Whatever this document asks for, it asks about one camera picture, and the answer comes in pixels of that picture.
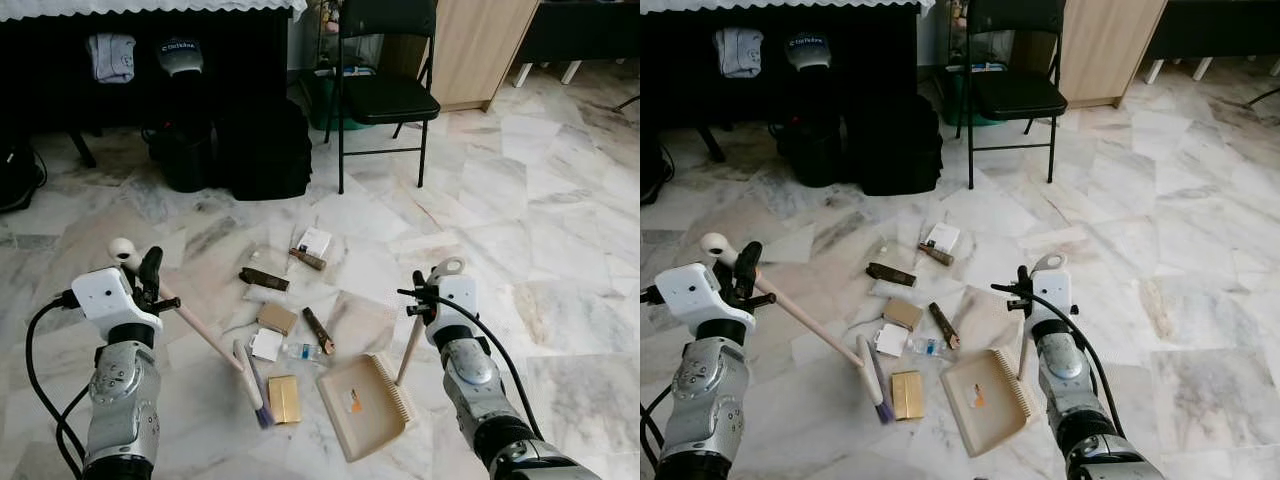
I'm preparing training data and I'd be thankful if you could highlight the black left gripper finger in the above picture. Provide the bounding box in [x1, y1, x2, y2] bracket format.
[136, 246, 165, 299]
[732, 242, 764, 296]

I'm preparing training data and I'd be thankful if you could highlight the wooden-handled broom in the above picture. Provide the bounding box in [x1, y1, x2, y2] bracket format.
[107, 237, 277, 430]
[699, 232, 898, 425]

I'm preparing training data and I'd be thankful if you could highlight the beige long-handled dustpan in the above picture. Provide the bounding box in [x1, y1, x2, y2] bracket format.
[315, 256, 469, 464]
[940, 252, 1069, 459]

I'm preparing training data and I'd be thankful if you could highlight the small gold box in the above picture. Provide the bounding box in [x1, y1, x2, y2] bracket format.
[266, 374, 303, 425]
[890, 370, 925, 421]

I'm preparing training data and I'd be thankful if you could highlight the dark brown bar wrapper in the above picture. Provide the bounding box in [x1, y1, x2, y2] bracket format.
[301, 306, 337, 356]
[927, 301, 962, 351]

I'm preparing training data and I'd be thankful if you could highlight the black bar wrapper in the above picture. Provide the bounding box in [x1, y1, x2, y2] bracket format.
[238, 266, 291, 293]
[866, 262, 918, 289]

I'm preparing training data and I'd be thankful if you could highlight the clear plastic bag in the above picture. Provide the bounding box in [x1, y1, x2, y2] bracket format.
[244, 245, 292, 301]
[872, 240, 921, 298]

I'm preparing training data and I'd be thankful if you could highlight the flat brown cardboard square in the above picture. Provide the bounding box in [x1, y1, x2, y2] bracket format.
[882, 298, 925, 332]
[256, 303, 300, 337]

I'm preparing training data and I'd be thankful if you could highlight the medium black bag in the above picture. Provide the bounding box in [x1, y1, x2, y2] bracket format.
[777, 92, 845, 189]
[148, 95, 215, 194]

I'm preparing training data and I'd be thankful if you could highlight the large black backpack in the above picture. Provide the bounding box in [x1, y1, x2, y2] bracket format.
[843, 92, 944, 198]
[214, 96, 314, 202]

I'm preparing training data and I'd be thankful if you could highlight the black folding chair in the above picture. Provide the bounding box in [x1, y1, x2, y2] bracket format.
[336, 0, 443, 195]
[964, 0, 1070, 190]

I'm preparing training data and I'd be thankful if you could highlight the green bin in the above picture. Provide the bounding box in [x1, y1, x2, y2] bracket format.
[303, 68, 379, 132]
[934, 64, 979, 127]

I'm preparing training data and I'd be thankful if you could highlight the grey black printed pouch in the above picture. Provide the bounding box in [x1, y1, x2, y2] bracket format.
[156, 37, 206, 79]
[786, 32, 835, 74]

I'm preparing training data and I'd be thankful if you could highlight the grey white bag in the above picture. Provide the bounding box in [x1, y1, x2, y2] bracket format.
[86, 32, 138, 85]
[713, 26, 765, 80]

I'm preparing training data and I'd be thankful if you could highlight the black skirted table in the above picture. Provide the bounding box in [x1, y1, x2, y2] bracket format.
[640, 5, 923, 163]
[0, 8, 293, 169]

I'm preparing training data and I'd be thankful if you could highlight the light wooden cabinet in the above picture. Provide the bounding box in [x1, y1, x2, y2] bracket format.
[404, 0, 542, 113]
[1057, 0, 1170, 109]

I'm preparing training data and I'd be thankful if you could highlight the white lace tablecloth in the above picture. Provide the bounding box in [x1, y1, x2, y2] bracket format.
[0, 0, 309, 22]
[640, 0, 937, 17]

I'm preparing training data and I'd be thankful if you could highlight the dark bench with white legs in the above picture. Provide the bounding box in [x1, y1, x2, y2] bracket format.
[1140, 0, 1280, 86]
[512, 0, 641, 87]

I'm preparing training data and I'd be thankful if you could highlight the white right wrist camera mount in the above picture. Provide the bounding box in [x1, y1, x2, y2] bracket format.
[431, 274, 480, 347]
[1030, 268, 1074, 341]

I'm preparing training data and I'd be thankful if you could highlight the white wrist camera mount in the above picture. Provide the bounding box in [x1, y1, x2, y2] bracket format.
[652, 262, 758, 336]
[1030, 268, 1074, 341]
[431, 274, 480, 347]
[69, 266, 165, 342]

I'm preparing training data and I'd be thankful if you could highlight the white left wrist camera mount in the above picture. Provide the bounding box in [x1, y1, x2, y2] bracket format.
[652, 262, 758, 336]
[69, 266, 165, 342]

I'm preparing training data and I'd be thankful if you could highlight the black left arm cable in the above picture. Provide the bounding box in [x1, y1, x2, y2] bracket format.
[640, 284, 673, 476]
[24, 290, 101, 479]

